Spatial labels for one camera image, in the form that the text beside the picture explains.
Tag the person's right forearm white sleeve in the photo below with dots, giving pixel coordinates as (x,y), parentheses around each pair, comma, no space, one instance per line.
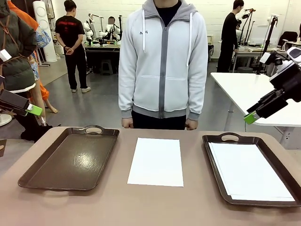
(126,99)

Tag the grey plastic stool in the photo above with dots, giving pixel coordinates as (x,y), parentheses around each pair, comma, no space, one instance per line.
(107,67)

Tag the black orange lamp stand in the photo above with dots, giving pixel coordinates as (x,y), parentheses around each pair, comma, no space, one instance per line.
(249,16)

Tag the black bag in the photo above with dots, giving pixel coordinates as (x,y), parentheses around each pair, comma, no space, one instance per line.
(35,134)

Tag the standing person in black clothes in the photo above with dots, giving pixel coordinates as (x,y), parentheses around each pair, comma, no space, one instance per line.
(227,35)

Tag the brown board piece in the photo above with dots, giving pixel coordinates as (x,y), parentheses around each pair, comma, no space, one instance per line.
(2,148)

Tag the white tower air conditioner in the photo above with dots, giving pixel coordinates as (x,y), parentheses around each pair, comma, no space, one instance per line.
(44,35)

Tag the man in black T-shirt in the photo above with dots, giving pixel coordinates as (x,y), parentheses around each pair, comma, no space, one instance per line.
(68,30)

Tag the person's right hand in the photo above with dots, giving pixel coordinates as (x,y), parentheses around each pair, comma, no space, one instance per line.
(127,123)

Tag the beige mannequin legs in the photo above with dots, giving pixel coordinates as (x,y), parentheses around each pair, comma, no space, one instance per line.
(38,101)

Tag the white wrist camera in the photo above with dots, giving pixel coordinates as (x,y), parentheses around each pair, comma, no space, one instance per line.
(5,56)
(265,57)

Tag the brown plastic serving tray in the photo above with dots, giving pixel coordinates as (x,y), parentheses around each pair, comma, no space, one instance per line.
(70,160)
(270,160)

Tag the white round stand base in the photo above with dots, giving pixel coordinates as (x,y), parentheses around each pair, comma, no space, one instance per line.
(4,120)

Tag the seated person in dark clothes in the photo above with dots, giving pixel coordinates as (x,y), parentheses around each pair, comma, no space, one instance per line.
(110,21)

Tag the dark green puffer jacket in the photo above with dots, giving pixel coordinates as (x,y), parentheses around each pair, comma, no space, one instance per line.
(16,47)

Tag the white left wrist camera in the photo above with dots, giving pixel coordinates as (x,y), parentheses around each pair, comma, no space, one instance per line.
(5,56)

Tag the blue patterned garment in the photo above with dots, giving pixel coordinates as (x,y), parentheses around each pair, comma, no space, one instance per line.
(41,37)

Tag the dark background work table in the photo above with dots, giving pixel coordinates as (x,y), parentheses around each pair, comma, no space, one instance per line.
(103,48)

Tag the small white background desk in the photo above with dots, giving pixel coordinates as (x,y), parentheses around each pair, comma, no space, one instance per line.
(295,43)

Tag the person's left hand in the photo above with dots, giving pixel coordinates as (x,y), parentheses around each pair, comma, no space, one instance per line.
(191,125)

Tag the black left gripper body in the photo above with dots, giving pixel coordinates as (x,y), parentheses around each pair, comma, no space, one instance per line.
(2,80)

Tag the black tripod stand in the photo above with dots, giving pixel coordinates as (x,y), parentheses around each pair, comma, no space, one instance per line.
(270,33)

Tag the person in white grey hoodie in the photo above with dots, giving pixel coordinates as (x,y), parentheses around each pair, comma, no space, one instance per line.
(162,70)

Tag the black office chair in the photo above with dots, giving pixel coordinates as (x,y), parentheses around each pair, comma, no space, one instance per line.
(288,37)

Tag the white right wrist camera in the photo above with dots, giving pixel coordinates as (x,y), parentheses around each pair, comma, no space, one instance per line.
(265,57)

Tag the white A4 paper stack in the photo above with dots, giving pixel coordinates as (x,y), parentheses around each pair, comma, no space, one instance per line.
(156,162)

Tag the large white table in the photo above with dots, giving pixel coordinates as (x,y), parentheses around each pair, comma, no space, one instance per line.
(235,94)

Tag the grey round floor base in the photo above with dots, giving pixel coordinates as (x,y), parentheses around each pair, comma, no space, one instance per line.
(245,69)

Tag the clear plastic bottle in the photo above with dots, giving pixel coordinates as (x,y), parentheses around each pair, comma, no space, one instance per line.
(42,121)

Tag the left gripper black green finger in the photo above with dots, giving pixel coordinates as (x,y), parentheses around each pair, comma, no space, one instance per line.
(16,111)
(14,100)

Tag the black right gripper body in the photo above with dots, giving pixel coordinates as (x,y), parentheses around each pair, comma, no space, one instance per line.
(290,86)

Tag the person's left forearm white sleeve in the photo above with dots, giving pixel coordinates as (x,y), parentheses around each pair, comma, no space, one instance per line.
(197,99)

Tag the long white background desk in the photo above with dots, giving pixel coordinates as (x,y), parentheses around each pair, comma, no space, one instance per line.
(249,50)

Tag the right gripper black green finger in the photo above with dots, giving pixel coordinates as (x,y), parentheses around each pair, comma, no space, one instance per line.
(268,100)
(272,108)

